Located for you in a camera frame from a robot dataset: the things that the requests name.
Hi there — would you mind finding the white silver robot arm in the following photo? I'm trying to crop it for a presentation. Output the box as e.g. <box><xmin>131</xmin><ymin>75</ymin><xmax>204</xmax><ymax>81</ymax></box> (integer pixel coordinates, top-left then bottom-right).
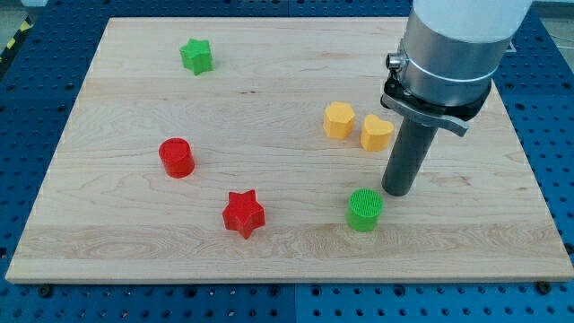
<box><xmin>381</xmin><ymin>0</ymin><xmax>532</xmax><ymax>136</ymax></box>

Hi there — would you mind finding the yellow hexagon block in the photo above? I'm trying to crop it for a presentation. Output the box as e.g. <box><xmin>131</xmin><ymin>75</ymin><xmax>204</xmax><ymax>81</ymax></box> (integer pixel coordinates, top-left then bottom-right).
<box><xmin>323</xmin><ymin>101</ymin><xmax>355</xmax><ymax>139</ymax></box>

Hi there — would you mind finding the red star block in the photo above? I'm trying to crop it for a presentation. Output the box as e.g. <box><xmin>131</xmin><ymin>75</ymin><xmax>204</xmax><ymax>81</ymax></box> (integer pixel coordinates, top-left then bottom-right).
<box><xmin>222</xmin><ymin>189</ymin><xmax>265</xmax><ymax>240</ymax></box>

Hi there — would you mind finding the light wooden board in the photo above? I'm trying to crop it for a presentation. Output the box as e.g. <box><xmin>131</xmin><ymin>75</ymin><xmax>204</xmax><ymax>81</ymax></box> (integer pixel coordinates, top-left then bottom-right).
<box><xmin>6</xmin><ymin>18</ymin><xmax>573</xmax><ymax>284</ymax></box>

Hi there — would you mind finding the green cylinder block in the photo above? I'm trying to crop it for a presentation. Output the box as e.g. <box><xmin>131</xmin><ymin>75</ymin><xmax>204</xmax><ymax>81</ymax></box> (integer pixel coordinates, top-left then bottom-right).
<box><xmin>345</xmin><ymin>188</ymin><xmax>384</xmax><ymax>232</ymax></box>

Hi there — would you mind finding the yellow heart block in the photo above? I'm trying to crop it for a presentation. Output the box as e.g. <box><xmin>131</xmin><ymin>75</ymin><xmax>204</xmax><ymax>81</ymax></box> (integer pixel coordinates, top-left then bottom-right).
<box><xmin>360</xmin><ymin>114</ymin><xmax>395</xmax><ymax>152</ymax></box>

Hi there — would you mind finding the red cylinder block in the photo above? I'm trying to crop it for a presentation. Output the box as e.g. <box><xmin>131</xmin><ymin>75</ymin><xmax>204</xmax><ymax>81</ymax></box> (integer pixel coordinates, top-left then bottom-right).
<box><xmin>159</xmin><ymin>137</ymin><xmax>196</xmax><ymax>179</ymax></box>

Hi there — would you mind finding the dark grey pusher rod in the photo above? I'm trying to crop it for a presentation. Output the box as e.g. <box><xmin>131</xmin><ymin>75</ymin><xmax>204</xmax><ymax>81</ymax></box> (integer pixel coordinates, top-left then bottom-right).
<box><xmin>381</xmin><ymin>118</ymin><xmax>438</xmax><ymax>196</ymax></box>

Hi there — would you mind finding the green star block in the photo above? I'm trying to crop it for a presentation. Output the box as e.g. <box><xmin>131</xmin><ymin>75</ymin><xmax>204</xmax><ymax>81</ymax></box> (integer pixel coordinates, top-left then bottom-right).
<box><xmin>179</xmin><ymin>39</ymin><xmax>213</xmax><ymax>75</ymax></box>

